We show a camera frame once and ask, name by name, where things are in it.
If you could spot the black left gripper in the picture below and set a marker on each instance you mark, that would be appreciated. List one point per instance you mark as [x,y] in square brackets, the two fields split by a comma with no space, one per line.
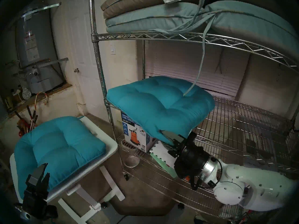
[37,203]

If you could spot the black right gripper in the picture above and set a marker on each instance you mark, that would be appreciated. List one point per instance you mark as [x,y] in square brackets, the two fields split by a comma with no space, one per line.
[190,159]

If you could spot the teal tufted seat cushion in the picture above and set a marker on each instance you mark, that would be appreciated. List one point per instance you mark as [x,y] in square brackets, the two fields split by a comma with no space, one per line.
[60,151]
[158,106]

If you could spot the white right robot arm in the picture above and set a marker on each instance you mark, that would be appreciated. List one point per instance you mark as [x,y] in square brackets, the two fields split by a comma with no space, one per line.
[252,186]

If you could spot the pale blue tie cushion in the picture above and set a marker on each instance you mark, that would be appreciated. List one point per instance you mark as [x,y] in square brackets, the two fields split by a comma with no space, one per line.
[151,18]

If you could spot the tan flat cushion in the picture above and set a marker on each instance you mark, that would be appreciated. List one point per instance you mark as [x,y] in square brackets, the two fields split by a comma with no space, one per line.
[135,1]

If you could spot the white zigzag-edged paper sheet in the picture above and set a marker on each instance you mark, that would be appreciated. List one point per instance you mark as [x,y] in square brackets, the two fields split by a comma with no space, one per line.
[163,154]

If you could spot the utility pump cardboard box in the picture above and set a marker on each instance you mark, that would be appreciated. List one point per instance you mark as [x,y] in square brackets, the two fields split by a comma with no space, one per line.
[133,136]

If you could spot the clear glass bowl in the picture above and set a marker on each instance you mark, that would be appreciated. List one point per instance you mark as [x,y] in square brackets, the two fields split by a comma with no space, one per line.
[131,161]

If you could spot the white folding table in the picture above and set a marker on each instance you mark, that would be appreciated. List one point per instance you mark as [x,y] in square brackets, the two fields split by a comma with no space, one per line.
[102,137]

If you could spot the crumpled aluminium foil ball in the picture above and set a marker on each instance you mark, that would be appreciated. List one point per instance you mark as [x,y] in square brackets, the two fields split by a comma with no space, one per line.
[26,93]

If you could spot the grey water heater tank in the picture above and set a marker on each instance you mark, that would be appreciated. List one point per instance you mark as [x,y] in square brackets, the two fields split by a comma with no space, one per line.
[39,57]

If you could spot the white panel door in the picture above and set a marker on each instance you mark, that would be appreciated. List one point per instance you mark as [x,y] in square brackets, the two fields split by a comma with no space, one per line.
[81,39]

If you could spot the white wall light switch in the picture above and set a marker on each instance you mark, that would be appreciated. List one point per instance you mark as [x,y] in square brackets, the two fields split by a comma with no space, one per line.
[113,48]

